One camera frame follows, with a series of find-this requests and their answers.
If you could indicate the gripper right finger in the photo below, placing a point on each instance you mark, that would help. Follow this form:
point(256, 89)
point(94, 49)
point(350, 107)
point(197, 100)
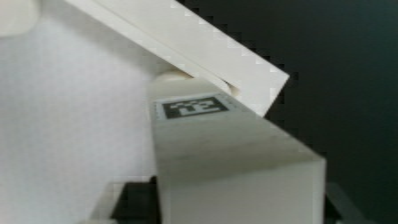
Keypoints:
point(341, 212)

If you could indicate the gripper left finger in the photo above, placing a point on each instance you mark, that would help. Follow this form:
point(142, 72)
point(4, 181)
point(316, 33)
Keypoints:
point(132, 206)

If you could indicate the white desk tabletop tray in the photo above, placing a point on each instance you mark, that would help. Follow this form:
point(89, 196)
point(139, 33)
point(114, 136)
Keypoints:
point(85, 48)

